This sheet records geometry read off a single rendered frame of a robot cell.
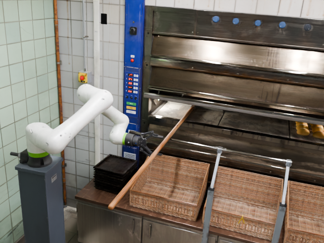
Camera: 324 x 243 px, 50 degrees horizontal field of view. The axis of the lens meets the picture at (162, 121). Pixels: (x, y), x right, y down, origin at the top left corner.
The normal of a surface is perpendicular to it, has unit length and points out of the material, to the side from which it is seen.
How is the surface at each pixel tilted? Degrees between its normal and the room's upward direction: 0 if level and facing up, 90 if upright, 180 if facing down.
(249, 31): 90
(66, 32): 90
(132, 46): 90
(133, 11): 90
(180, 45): 70
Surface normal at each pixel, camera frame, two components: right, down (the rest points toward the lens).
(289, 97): -0.28, -0.01
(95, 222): -0.32, 0.33
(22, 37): 0.95, 0.17
